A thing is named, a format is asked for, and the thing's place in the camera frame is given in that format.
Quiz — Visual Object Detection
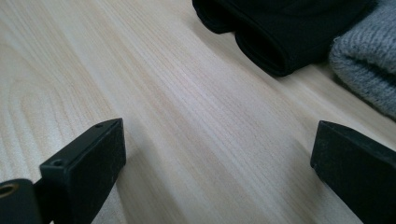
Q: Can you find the black glove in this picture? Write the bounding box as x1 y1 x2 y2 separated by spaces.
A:
191 0 377 77

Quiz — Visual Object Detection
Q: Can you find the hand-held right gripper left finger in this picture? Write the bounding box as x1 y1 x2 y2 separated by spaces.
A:
39 118 127 224

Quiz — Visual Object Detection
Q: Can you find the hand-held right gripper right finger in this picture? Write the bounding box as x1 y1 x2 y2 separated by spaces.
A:
310 120 396 224

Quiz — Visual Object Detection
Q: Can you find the grey knitted mitten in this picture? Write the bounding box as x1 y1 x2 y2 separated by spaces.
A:
329 0 396 120

